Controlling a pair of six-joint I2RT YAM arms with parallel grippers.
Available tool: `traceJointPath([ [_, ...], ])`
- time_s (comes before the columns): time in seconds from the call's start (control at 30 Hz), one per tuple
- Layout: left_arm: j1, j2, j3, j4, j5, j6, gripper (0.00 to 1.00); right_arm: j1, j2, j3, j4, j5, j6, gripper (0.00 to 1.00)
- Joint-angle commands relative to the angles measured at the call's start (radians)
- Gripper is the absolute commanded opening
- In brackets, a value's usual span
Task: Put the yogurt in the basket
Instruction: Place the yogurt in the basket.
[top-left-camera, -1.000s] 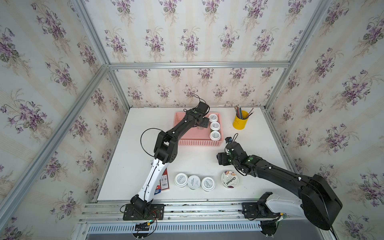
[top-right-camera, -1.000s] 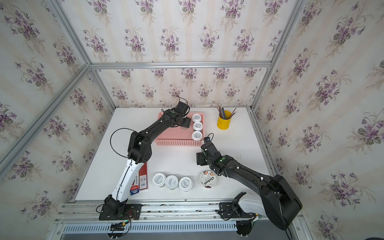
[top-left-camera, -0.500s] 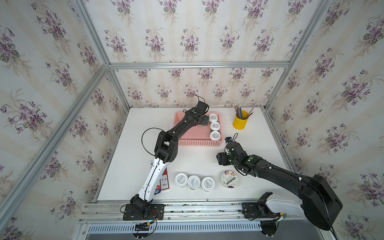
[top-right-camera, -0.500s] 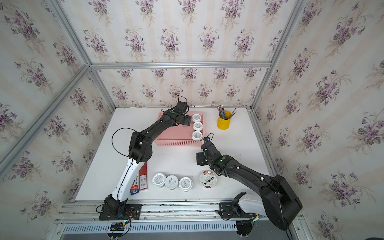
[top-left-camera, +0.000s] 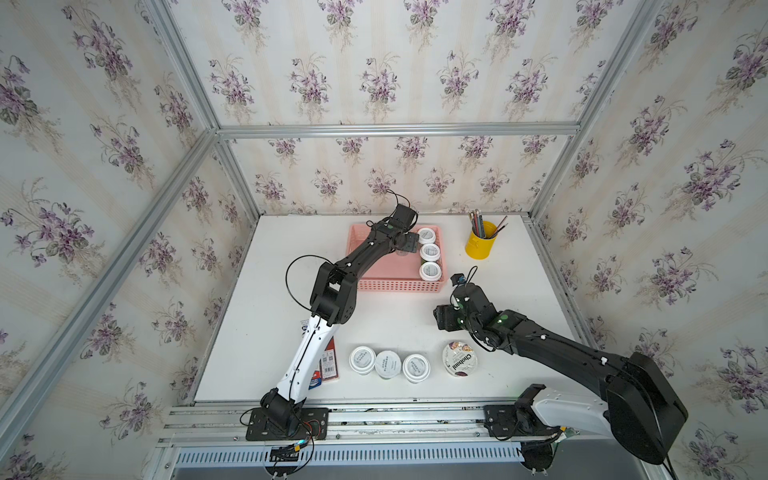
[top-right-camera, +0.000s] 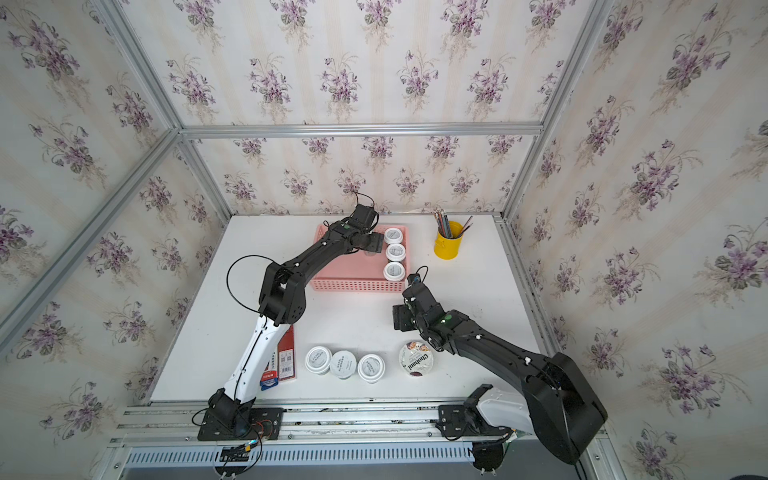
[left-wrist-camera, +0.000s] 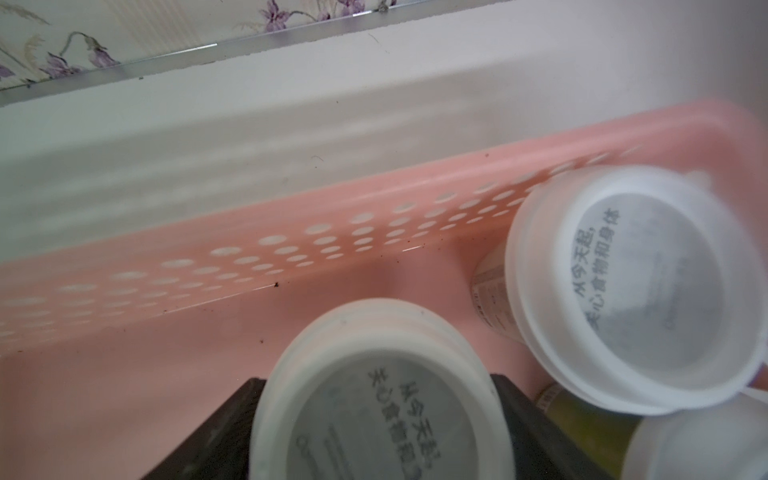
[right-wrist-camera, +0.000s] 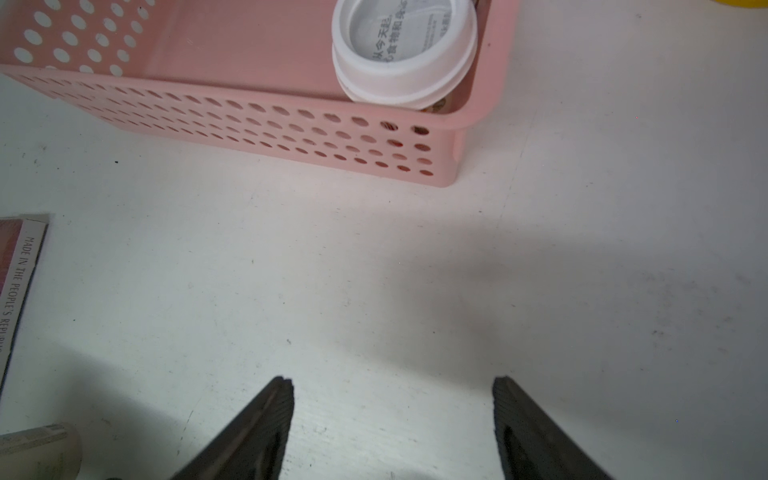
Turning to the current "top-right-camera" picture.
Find yogurt bottle back row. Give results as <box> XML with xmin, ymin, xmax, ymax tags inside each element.
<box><xmin>383</xmin><ymin>261</ymin><xmax>406</xmax><ymax>282</ymax></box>
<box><xmin>384</xmin><ymin>227</ymin><xmax>404</xmax><ymax>245</ymax></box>
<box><xmin>386</xmin><ymin>243</ymin><xmax>407</xmax><ymax>262</ymax></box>

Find yogurt bottle row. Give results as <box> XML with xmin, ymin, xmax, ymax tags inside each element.
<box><xmin>357</xmin><ymin>354</ymin><xmax>386</xmax><ymax>384</ymax></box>
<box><xmin>305</xmin><ymin>345</ymin><xmax>333</xmax><ymax>375</ymax></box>
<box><xmin>329</xmin><ymin>350</ymin><xmax>357</xmax><ymax>380</ymax></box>
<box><xmin>386</xmin><ymin>243</ymin><xmax>407</xmax><ymax>262</ymax></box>
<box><xmin>384</xmin><ymin>227</ymin><xmax>404</xmax><ymax>245</ymax></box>
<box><xmin>383</xmin><ymin>261</ymin><xmax>406</xmax><ymax>282</ymax></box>

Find pink plastic basket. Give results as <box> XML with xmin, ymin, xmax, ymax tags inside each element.
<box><xmin>310</xmin><ymin>224</ymin><xmax>411</xmax><ymax>293</ymax></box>

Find yogurt bottle front row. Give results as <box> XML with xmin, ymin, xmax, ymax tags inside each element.
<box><xmin>305</xmin><ymin>345</ymin><xmax>333</xmax><ymax>375</ymax></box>
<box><xmin>357</xmin><ymin>354</ymin><xmax>386</xmax><ymax>384</ymax></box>
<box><xmin>329</xmin><ymin>350</ymin><xmax>357</xmax><ymax>380</ymax></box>

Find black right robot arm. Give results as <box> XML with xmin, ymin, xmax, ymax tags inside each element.
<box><xmin>392</xmin><ymin>304</ymin><xmax>608</xmax><ymax>465</ymax></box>

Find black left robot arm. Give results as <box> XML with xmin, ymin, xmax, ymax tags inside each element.
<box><xmin>206</xmin><ymin>218</ymin><xmax>385</xmax><ymax>439</ymax></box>

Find wide Chobani yogurt cup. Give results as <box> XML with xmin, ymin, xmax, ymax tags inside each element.
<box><xmin>398</xmin><ymin>341</ymin><xmax>434</xmax><ymax>377</ymax></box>

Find pencils in cup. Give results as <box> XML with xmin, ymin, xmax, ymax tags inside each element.
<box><xmin>433</xmin><ymin>209</ymin><xmax>473</xmax><ymax>239</ymax></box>

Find yellow pencil cup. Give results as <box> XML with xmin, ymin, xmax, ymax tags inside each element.
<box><xmin>434</xmin><ymin>221</ymin><xmax>463</xmax><ymax>260</ymax></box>

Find red pencil box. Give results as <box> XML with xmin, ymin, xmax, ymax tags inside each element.
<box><xmin>277</xmin><ymin>326</ymin><xmax>296</xmax><ymax>382</ymax></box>

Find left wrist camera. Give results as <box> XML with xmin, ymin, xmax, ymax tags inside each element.
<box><xmin>348</xmin><ymin>204</ymin><xmax>379</xmax><ymax>232</ymax></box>

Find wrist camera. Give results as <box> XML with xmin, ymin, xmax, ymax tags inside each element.
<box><xmin>402</xmin><ymin>273</ymin><xmax>436</xmax><ymax>311</ymax></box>
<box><xmin>348</xmin><ymin>204</ymin><xmax>379</xmax><ymax>232</ymax></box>

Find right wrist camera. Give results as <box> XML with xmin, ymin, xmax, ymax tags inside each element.
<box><xmin>402</xmin><ymin>273</ymin><xmax>436</xmax><ymax>311</ymax></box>

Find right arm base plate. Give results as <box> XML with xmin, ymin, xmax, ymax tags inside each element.
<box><xmin>435</xmin><ymin>405</ymin><xmax>516</xmax><ymax>441</ymax></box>

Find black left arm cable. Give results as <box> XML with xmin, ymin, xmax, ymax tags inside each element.
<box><xmin>225</xmin><ymin>254</ymin><xmax>277</xmax><ymax>316</ymax></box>

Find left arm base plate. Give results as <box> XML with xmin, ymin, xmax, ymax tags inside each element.
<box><xmin>196</xmin><ymin>408</ymin><xmax>285</xmax><ymax>442</ymax></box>

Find aluminium mounting rail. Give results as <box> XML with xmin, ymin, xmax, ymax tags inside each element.
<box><xmin>107</xmin><ymin>397</ymin><xmax>607</xmax><ymax>448</ymax></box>

